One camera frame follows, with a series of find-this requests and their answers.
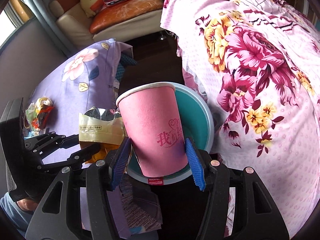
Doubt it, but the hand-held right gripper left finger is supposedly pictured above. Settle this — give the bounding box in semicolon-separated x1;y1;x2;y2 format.
24;137;132;240

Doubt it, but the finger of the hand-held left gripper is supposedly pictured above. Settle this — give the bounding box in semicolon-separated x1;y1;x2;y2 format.
37;144;101;173
24;132;81;156

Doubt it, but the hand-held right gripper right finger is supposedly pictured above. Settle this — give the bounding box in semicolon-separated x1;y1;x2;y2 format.
184;137;292;240

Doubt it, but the gold snack wrapper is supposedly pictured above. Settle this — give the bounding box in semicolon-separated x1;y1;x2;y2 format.
78;106;125;166

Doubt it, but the teal plastic bin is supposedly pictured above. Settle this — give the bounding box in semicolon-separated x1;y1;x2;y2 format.
126;83;215;186

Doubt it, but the pink paper cup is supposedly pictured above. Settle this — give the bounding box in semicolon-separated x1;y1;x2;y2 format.
115;82;193;178

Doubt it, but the person's left forearm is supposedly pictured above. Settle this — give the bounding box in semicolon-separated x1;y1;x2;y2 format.
0;194;38;238

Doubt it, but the pile of candy wrappers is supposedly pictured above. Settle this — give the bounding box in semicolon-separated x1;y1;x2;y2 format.
24;96;55;138

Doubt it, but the grey striped cloth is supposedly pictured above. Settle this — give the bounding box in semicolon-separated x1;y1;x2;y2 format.
119;176;163;238

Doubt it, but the purple floral bed sheet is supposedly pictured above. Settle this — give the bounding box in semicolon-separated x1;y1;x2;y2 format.
0;39;162;240

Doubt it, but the pink frilled bed sheet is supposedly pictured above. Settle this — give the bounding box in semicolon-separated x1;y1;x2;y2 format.
182;67;208;98

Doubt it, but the teal checked cloth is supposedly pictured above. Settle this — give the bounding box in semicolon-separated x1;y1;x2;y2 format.
117;52;137;81

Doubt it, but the pink floral blanket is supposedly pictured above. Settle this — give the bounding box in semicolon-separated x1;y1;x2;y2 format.
160;0;320;240

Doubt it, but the cream leather sofa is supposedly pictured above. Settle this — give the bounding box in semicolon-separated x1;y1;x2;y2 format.
49;0;166;47

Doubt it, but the grey curtain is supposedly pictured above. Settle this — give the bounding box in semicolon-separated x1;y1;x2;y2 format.
14;0;59;55

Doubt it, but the yellow printed pillow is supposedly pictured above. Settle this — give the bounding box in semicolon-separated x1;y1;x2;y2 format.
80;0;106;18

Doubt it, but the orange seat cushion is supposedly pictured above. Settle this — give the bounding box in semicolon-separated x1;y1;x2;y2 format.
89;0;164;34

